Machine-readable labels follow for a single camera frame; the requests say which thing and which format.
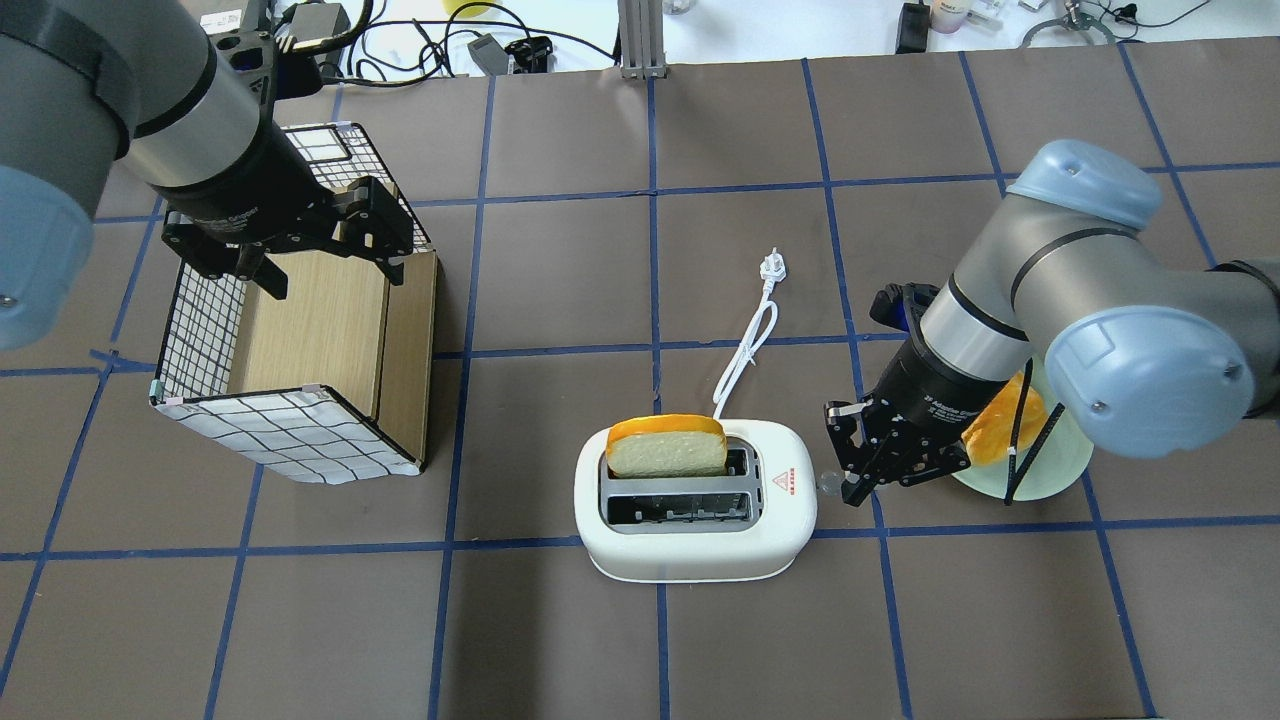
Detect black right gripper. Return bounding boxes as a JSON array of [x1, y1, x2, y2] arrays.
[[823, 340, 1005, 507]]

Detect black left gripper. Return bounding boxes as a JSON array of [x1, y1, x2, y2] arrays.
[[160, 126, 415, 300]]

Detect white toaster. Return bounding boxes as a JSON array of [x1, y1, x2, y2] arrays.
[[573, 419, 817, 584]]

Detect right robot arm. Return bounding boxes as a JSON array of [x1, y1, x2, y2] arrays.
[[826, 138, 1279, 507]]

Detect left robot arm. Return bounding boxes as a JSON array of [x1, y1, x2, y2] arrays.
[[1, 1, 419, 350]]

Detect toast slice in toaster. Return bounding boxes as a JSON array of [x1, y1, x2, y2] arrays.
[[605, 414, 728, 479]]

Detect golden bread roll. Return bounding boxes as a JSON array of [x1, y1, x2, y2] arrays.
[[963, 372, 1048, 468]]

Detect green plate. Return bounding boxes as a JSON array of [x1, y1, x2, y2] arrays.
[[954, 357, 1094, 502]]

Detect black power adapter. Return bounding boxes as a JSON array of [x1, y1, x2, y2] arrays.
[[893, 1, 931, 55]]

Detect wire basket with checked cloth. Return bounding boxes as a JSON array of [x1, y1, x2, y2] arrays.
[[150, 122, 440, 486]]

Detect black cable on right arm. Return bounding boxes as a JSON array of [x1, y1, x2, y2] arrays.
[[1004, 363, 1068, 506]]

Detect white toaster power cord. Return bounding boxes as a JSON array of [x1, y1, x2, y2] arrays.
[[712, 249, 788, 421]]

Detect black cables on bench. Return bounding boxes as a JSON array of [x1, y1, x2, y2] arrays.
[[270, 0, 616, 88]]

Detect aluminium frame post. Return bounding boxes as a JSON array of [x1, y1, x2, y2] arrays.
[[617, 0, 668, 79]]

